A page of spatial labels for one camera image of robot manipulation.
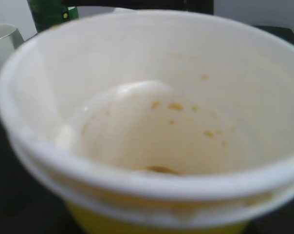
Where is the yellow paper cup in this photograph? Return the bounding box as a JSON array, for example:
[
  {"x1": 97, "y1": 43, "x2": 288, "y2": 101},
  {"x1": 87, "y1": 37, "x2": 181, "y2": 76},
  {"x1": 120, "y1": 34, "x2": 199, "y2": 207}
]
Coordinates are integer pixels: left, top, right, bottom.
[{"x1": 0, "y1": 10, "x2": 294, "y2": 234}]

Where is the white ceramic mug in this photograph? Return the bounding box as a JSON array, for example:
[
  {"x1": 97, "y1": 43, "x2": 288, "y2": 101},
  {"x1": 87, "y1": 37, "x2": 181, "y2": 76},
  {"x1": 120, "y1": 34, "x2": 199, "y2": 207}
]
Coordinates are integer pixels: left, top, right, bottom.
[{"x1": 0, "y1": 23, "x2": 24, "y2": 70}]

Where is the green sprite bottle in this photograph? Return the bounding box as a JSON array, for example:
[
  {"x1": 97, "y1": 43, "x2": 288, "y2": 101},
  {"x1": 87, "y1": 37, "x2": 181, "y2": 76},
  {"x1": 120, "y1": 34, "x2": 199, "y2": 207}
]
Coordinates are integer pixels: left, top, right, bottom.
[{"x1": 27, "y1": 0, "x2": 79, "y2": 33}]

